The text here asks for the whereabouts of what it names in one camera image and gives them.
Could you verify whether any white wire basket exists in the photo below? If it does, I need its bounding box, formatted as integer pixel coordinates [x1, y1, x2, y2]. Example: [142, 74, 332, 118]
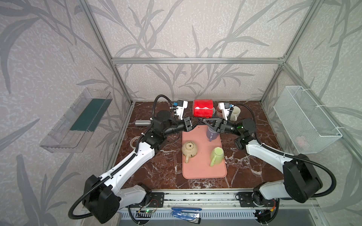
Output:
[274, 86, 343, 154]

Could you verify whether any purple mug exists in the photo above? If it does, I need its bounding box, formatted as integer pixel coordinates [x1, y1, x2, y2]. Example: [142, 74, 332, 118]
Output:
[206, 127, 219, 142]

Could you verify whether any green circuit board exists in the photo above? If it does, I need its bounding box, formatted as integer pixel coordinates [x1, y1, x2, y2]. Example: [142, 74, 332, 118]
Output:
[137, 208, 157, 214]

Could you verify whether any clear plastic wall shelf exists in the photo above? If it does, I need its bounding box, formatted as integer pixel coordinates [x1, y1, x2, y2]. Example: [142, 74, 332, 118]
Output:
[40, 88, 113, 153]

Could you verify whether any clear tape roll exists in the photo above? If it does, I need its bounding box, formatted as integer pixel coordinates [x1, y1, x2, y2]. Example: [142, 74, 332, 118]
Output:
[130, 136, 140, 149]

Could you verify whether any blue stapler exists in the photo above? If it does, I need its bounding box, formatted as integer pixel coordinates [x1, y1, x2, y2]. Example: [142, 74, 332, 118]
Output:
[172, 207, 202, 224]

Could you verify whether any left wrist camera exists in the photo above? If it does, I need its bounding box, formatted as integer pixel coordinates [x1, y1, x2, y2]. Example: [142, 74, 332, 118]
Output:
[173, 100, 188, 120]

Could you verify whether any pink object in basket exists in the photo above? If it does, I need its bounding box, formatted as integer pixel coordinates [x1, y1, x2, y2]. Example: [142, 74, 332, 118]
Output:
[296, 136, 310, 150]

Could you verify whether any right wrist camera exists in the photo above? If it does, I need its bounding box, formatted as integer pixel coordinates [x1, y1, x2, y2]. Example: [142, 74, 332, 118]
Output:
[218, 102, 234, 121]

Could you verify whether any pink mug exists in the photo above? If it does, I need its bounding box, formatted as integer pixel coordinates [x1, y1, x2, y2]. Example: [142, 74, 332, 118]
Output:
[216, 105, 222, 118]

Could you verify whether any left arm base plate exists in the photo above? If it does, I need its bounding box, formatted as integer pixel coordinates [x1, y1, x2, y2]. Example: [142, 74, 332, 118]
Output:
[142, 192, 165, 208]

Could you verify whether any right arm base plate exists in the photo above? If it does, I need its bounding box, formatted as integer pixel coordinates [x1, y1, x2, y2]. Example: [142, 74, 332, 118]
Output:
[235, 192, 275, 209]

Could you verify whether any beige teapot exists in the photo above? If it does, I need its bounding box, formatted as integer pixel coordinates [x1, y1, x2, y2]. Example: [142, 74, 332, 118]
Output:
[182, 141, 198, 163]

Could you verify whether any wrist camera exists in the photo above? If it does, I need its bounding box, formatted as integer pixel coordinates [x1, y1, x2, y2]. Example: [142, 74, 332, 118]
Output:
[218, 102, 234, 121]
[173, 100, 188, 120]

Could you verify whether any aluminium mounting rail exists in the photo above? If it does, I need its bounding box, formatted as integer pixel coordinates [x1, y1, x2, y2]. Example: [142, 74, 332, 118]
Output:
[81, 189, 321, 211]

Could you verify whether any silver metal cylinder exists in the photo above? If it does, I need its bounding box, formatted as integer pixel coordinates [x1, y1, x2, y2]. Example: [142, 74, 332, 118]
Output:
[135, 120, 151, 127]

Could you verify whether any red mug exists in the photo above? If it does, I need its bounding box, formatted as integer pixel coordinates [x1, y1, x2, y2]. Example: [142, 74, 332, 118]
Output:
[192, 99, 214, 118]

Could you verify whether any white mug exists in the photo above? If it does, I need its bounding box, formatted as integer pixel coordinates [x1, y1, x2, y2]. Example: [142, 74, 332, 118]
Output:
[230, 106, 241, 121]

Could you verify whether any green mug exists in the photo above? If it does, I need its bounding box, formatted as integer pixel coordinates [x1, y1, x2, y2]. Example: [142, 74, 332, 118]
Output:
[210, 147, 224, 167]

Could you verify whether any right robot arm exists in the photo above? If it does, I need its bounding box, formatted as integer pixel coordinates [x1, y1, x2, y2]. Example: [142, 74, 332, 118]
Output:
[203, 118, 337, 203]

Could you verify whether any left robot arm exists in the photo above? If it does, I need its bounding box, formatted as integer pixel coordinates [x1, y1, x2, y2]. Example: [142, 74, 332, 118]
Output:
[68, 110, 195, 224]

